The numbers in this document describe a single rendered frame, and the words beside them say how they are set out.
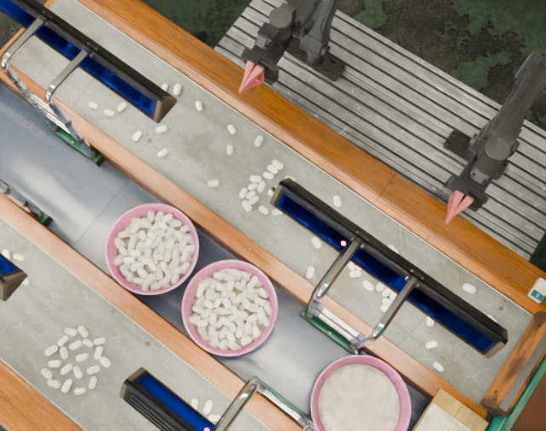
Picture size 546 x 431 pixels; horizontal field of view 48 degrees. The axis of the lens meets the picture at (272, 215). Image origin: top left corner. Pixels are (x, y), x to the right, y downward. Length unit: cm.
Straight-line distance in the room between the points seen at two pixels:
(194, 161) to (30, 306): 63
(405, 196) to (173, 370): 82
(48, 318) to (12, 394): 22
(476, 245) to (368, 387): 50
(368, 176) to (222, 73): 55
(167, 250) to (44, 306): 38
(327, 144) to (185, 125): 44
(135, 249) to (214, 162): 35
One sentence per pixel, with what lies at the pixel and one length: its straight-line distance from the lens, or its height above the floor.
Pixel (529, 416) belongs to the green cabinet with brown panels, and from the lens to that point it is 165.
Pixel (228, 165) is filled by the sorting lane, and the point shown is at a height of 74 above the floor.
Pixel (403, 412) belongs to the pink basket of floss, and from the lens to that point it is 177.
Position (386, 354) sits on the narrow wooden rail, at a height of 76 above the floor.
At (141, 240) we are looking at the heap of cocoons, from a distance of 183.
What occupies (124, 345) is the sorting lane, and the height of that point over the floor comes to 74.
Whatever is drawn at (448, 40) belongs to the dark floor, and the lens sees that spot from 301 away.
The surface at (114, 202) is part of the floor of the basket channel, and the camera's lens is 194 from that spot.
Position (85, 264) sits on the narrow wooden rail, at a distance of 182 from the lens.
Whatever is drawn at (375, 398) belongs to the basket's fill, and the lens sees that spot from 176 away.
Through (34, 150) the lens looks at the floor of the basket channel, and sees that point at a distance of 208.
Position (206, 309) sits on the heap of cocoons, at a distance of 175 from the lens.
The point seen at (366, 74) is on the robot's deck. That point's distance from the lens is 208.
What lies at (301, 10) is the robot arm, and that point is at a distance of 166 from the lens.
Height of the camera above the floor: 247
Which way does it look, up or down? 74 degrees down
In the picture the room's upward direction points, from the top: 1 degrees counter-clockwise
